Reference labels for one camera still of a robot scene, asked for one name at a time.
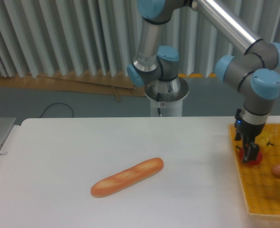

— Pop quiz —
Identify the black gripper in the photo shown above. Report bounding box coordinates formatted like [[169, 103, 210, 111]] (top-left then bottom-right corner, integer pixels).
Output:
[[234, 120, 265, 163]]

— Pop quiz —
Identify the red toy bell pepper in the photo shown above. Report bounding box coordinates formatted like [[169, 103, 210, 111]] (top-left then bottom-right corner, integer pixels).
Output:
[[235, 146, 263, 165]]

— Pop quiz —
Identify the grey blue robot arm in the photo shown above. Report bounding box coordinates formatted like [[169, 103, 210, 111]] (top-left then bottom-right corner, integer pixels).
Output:
[[127, 0, 280, 163]]

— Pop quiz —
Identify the yellow toy bell pepper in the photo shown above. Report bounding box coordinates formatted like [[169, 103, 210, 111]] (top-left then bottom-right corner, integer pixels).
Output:
[[255, 130, 274, 153]]

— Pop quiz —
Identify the yellow woven basket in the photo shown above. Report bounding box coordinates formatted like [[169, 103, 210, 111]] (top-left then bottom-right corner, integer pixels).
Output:
[[228, 123, 280, 219]]

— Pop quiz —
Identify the toy baguette bread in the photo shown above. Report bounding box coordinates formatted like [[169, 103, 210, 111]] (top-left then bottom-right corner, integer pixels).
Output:
[[90, 157, 164, 198]]

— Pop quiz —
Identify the brown cardboard sheet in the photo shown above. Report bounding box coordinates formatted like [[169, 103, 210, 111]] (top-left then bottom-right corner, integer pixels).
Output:
[[0, 70, 145, 101]]

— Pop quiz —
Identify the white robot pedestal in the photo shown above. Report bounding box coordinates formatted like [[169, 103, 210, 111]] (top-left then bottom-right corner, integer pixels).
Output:
[[145, 77, 189, 117]]

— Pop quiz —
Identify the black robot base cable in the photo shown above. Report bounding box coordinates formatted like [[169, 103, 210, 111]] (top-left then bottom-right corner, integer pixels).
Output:
[[156, 92, 163, 117]]

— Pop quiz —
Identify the black floor cable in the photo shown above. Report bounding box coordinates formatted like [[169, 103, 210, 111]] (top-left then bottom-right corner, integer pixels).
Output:
[[36, 102, 74, 118]]

